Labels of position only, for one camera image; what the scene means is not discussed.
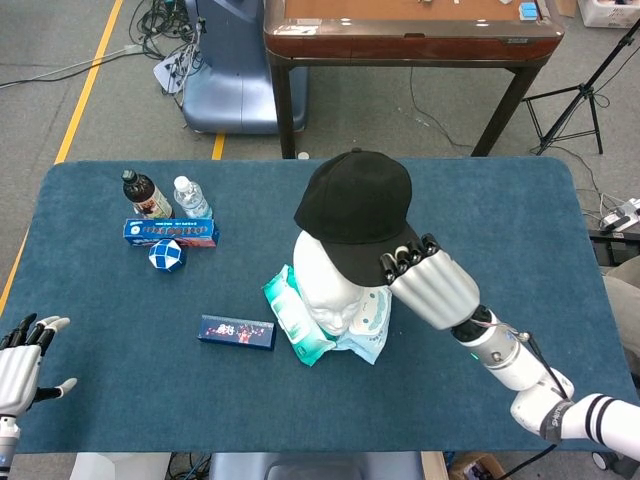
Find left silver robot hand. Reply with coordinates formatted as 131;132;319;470
0;313;79;417

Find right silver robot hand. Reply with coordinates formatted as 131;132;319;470
379;232;482;331

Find black baseball cap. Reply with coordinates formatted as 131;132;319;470
293;147;426;287

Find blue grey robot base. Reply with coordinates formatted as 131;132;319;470
180;0;309;135

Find white mannequin head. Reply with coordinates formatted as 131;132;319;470
292;230;377;338

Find light blue wipes pack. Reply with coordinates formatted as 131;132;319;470
329;285;393;367

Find blue felt table mat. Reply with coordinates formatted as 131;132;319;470
0;157;632;455

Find teal wet wipes pack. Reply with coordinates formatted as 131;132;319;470
262;263;337;368

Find cardboard box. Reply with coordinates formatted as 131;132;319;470
447;452;512;480

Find blue white snake cube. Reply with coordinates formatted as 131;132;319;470
147;238;187;274

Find white power strip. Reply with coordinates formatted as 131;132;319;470
598;197;640;232

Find dark blue long box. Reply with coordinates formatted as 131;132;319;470
196;314;277;352

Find blue red cookie box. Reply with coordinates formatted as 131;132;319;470
122;217;220;249

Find blue grey robot torso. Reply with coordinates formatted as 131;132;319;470
207;451;426;480

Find dark brown drink bottle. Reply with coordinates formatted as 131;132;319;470
120;169;175;221

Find black tripod stand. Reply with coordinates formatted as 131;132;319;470
521;19;640;157

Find clear water bottle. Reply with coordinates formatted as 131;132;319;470
172;175;214;220

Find brown mahjong table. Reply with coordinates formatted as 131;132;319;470
262;0;566;160

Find white storage box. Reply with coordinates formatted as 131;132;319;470
576;0;640;29

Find black floor cable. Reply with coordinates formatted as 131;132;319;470
408;67;474;150

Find tangled black cables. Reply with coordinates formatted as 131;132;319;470
128;0;207;96

